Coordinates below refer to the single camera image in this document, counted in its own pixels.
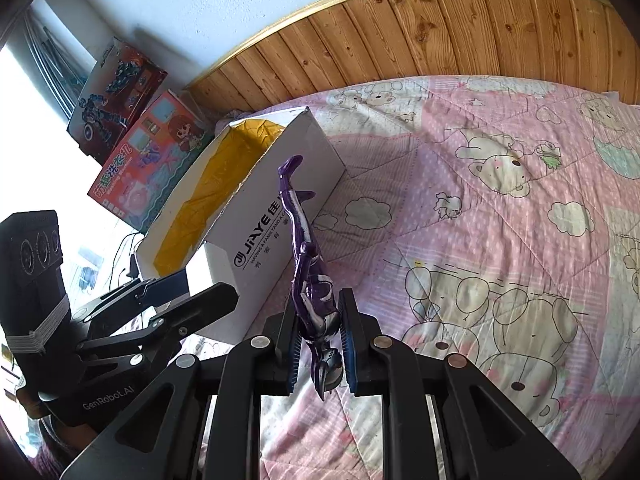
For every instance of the dark robot toy box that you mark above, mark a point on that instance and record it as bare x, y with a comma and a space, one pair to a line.
115, 95

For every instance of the person's left forearm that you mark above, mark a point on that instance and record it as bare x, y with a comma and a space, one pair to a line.
55, 450

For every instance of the pink printed blanket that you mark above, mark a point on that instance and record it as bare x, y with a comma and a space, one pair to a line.
500, 210

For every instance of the metal window bars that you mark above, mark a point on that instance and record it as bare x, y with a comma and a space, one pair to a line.
55, 80

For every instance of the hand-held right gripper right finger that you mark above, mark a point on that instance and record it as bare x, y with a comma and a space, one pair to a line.
348, 345

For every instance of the white cardboard box yellow tape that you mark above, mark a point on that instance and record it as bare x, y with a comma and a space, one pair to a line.
280, 220

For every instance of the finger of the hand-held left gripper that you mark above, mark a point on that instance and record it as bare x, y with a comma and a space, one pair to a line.
170, 285
200, 305

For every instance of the pink cartoon toy box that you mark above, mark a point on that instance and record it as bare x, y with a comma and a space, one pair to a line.
145, 170

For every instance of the white charger plug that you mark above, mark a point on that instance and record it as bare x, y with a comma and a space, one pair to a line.
215, 265

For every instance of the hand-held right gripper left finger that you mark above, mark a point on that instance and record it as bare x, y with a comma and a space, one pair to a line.
294, 365

